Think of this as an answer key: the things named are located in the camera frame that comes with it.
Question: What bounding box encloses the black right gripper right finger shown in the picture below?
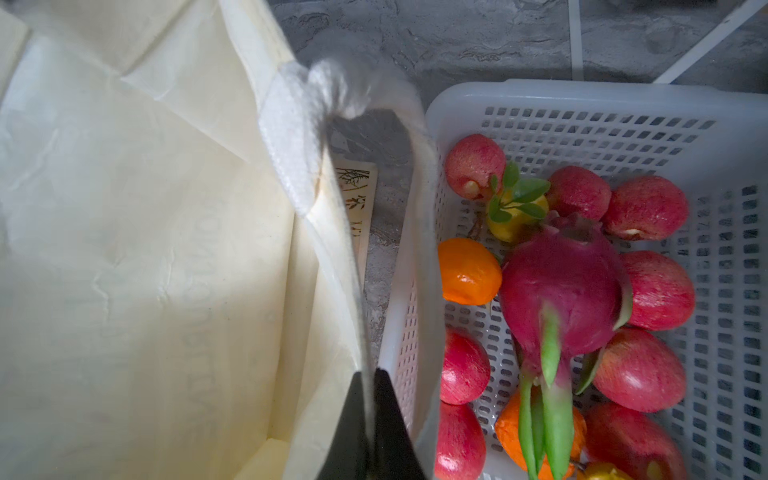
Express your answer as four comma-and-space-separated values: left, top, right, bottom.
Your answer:
373, 368, 426, 480

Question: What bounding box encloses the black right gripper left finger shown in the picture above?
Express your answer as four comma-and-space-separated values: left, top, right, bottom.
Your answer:
316, 372, 369, 480

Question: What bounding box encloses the orange tangerine with leaves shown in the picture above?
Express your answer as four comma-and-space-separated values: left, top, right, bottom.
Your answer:
438, 237, 502, 305

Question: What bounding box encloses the cream canvas grocery bag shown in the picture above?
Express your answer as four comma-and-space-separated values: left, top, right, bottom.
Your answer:
1, 1, 437, 479

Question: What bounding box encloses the pink dragon fruit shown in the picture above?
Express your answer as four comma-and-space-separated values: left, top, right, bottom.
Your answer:
499, 211, 633, 479

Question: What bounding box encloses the red apple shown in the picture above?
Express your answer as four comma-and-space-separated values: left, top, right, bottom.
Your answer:
434, 403, 486, 480
545, 166, 612, 221
440, 327, 491, 405
620, 251, 696, 331
602, 176, 689, 241
593, 328, 687, 413
444, 134, 506, 201

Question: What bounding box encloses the orange crinkled fruit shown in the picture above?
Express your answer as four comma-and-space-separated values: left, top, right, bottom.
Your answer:
494, 392, 587, 480

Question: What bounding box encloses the yellow pear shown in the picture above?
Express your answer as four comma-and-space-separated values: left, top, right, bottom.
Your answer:
577, 462, 632, 480

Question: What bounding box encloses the yellow lemon with leaves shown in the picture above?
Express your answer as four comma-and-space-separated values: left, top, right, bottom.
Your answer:
486, 162, 551, 244

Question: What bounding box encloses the white plastic basket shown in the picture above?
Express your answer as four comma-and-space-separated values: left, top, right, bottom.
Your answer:
379, 80, 767, 479

